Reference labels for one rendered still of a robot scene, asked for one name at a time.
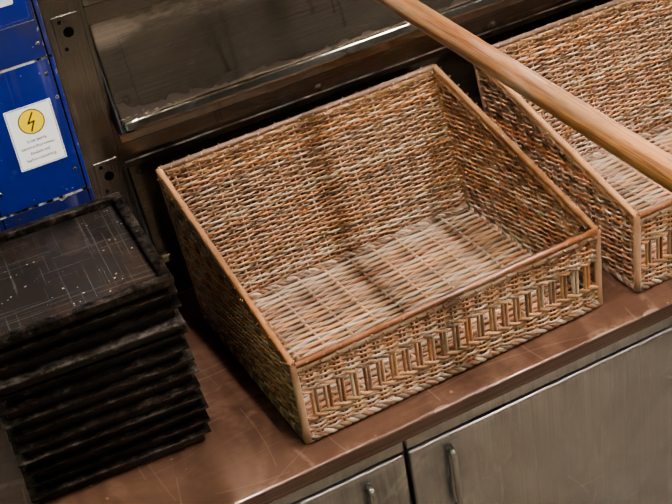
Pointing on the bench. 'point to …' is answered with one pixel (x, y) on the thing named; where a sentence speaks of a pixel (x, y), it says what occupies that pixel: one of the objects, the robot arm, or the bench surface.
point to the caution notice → (35, 134)
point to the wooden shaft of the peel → (540, 91)
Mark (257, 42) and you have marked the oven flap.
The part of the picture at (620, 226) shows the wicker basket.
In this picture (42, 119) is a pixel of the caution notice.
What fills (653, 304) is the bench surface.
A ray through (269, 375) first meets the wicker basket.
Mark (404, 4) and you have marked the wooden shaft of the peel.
